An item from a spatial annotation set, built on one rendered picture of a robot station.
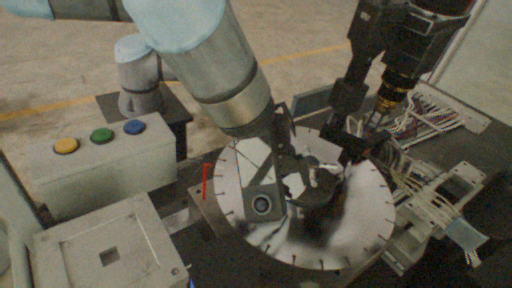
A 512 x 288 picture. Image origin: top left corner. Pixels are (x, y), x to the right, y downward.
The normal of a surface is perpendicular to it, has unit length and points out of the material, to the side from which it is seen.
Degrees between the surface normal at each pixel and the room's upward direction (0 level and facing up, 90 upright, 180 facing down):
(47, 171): 0
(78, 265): 0
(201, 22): 81
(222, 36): 76
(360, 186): 0
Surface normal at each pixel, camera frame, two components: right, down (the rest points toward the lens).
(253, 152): -0.32, -0.06
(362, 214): 0.12, -0.74
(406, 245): -0.82, 0.30
